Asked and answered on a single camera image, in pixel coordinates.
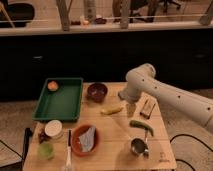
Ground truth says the grey folded cloth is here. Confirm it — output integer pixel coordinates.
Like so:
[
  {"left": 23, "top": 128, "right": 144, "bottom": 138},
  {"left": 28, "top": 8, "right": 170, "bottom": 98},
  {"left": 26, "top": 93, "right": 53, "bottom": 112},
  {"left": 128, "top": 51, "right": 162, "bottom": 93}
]
[{"left": 79, "top": 126, "right": 96, "bottom": 152}]

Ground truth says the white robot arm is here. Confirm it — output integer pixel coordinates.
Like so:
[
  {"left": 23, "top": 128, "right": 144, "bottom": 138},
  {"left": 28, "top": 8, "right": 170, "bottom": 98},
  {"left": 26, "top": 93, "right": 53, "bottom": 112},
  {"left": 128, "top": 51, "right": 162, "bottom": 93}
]
[{"left": 118, "top": 63, "right": 213, "bottom": 134}]

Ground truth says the green cucumber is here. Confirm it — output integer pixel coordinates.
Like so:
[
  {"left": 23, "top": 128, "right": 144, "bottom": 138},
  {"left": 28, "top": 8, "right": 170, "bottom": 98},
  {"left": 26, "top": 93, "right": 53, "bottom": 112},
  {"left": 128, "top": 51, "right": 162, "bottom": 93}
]
[{"left": 129, "top": 120, "right": 154, "bottom": 136}]

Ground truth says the orange plate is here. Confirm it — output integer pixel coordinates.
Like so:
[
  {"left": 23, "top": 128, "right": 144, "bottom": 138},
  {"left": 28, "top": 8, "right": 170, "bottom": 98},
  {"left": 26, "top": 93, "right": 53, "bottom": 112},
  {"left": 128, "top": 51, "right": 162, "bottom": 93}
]
[{"left": 71, "top": 124, "right": 99, "bottom": 157}]

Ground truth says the metal measuring cup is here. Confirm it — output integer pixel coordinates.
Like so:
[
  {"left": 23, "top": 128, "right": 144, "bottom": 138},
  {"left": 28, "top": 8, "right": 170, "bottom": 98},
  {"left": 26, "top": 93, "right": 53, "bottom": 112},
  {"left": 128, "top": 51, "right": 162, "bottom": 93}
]
[{"left": 131, "top": 138, "right": 145, "bottom": 156}]

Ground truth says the orange fruit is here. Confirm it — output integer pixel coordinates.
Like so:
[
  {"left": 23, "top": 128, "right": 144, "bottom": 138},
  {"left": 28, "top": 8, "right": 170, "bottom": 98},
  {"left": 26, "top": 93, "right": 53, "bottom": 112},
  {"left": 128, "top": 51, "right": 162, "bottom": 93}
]
[{"left": 47, "top": 81, "right": 59, "bottom": 91}]

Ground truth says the green cup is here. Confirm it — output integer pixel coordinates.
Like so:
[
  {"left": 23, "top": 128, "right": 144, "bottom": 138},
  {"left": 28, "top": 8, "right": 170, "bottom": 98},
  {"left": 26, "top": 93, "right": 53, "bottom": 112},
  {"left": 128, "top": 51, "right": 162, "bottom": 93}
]
[{"left": 37, "top": 142, "right": 54, "bottom": 160}]

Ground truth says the dark red bowl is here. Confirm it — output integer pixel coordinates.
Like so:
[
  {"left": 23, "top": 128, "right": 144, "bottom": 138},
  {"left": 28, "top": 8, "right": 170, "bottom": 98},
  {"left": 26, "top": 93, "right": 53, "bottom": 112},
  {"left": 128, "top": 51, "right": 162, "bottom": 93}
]
[{"left": 87, "top": 82, "right": 108, "bottom": 103}]

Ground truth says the yellow banana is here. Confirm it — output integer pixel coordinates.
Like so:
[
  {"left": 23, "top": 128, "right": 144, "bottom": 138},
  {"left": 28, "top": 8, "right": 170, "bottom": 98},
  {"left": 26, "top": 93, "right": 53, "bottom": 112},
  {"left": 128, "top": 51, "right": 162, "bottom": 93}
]
[{"left": 100, "top": 106, "right": 123, "bottom": 115}]

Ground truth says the black floor cable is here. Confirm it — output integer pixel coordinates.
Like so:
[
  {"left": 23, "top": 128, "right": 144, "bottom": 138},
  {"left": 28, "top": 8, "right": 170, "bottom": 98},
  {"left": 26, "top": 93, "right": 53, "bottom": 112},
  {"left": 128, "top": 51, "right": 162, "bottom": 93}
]
[{"left": 170, "top": 133, "right": 213, "bottom": 171}]

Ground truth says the metal fork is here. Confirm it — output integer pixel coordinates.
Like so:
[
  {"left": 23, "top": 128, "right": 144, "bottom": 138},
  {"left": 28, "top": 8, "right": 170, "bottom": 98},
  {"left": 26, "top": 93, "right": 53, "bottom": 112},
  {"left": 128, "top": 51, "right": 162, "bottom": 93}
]
[{"left": 143, "top": 130, "right": 149, "bottom": 158}]

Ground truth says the green plastic tray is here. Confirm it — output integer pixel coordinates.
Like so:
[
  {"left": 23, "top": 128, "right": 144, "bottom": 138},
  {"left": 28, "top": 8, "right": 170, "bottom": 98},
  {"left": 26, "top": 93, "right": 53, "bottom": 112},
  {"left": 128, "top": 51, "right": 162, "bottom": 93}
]
[{"left": 33, "top": 77, "right": 83, "bottom": 122}]

